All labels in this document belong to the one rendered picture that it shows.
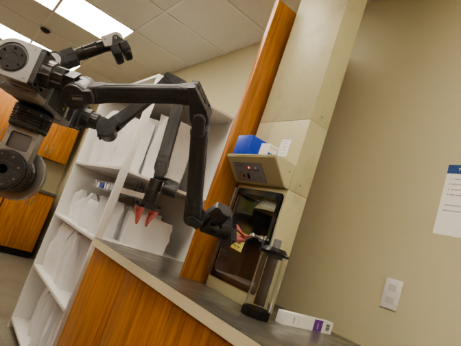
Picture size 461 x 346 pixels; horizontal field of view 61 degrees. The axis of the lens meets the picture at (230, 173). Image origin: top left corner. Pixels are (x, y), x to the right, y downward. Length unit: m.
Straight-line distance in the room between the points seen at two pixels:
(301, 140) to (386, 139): 0.48
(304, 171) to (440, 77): 0.74
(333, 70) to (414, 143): 0.46
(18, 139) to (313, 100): 1.12
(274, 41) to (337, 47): 0.38
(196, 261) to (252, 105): 0.76
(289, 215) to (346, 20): 0.87
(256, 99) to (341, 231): 0.73
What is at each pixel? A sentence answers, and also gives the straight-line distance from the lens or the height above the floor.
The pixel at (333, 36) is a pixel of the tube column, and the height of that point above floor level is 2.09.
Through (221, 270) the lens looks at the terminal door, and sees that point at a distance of 1.67.
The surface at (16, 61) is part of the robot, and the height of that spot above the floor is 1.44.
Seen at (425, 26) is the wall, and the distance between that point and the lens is 2.15.
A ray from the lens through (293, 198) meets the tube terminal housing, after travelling 1.54.
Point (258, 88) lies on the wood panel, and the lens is 1.91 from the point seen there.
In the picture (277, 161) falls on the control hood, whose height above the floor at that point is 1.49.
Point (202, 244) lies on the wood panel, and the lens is 1.76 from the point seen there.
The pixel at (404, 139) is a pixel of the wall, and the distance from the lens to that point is 1.86.
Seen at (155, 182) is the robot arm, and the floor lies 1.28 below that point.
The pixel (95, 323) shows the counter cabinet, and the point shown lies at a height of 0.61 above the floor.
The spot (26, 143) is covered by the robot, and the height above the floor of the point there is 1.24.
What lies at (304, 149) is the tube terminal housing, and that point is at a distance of 1.57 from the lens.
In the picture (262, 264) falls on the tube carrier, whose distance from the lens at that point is 1.35.
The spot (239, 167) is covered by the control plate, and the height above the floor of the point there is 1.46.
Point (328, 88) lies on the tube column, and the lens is 1.69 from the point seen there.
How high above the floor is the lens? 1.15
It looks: 10 degrees up
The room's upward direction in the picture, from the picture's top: 19 degrees clockwise
